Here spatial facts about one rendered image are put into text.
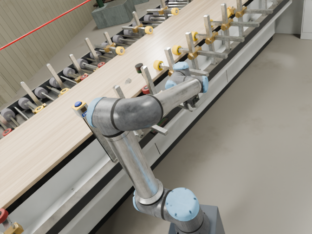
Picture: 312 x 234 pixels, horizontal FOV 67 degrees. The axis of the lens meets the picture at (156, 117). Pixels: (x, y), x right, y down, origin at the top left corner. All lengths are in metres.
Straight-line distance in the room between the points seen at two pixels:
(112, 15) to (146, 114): 6.06
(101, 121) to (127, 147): 0.17
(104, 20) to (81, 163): 5.48
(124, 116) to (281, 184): 1.67
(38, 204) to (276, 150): 1.98
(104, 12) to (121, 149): 6.05
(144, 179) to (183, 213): 0.23
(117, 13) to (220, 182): 5.38
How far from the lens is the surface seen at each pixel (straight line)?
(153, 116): 0.80
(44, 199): 1.85
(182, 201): 1.17
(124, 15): 6.64
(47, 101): 2.88
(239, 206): 2.10
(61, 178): 1.82
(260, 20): 2.96
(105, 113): 0.83
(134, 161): 1.00
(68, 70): 2.98
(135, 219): 2.24
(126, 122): 0.79
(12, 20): 6.19
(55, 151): 1.77
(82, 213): 1.80
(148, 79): 1.66
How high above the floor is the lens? 1.88
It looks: 39 degrees down
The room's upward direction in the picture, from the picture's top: 22 degrees counter-clockwise
